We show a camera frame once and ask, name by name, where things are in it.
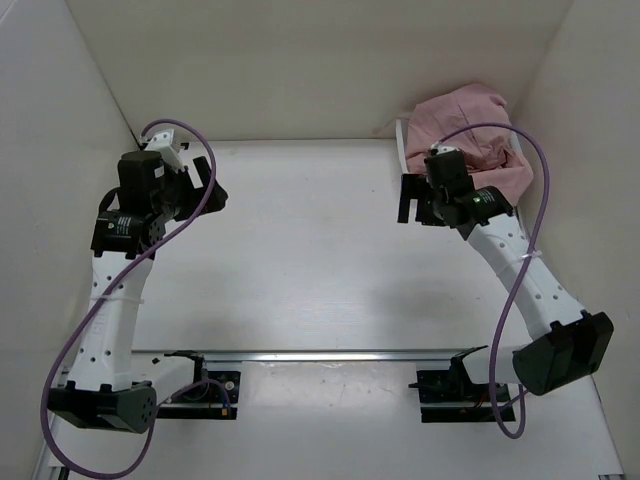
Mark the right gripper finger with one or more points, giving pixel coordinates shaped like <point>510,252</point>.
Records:
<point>413,188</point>
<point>425,214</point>

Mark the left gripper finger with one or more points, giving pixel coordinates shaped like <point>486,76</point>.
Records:
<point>201,175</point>
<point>216,201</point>

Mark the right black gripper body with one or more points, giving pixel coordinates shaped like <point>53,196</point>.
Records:
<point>432,193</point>

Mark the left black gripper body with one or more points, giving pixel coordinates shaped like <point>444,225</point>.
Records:
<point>180,198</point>

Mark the pink trousers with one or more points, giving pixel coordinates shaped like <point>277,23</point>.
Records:
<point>467,119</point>

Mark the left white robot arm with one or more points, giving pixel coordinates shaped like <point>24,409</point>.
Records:
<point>105,389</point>

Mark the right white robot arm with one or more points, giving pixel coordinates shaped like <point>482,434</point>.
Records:
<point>567,342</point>

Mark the white plastic basket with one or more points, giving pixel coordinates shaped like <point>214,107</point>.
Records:
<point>401,128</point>

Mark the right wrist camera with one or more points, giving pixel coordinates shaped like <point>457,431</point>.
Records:
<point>439,149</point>

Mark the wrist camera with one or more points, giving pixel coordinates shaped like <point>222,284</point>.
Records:
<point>168,145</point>
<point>439,149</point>

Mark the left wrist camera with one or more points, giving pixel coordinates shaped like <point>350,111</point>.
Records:
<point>168,145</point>

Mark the aluminium rail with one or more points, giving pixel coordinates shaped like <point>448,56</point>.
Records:
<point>329,356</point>

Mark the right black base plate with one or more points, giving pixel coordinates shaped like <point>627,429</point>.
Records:
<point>442,402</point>

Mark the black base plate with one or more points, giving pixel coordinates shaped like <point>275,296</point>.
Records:
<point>442,402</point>
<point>214,402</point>

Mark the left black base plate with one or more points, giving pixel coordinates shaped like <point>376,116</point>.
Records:
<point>214,402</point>

